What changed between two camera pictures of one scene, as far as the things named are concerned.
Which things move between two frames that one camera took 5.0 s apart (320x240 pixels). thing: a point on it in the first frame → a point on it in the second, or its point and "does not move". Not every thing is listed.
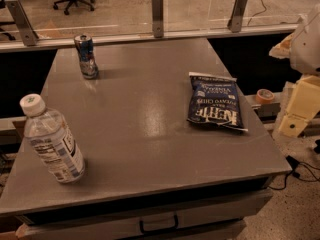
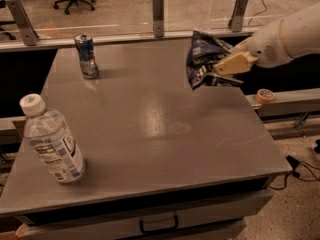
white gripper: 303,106 → 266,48
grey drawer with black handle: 203,218 does not move
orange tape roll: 264,96 does not move
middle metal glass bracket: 157,1 does not move
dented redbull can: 85,50 does not move
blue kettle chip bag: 215,100 → 205,50
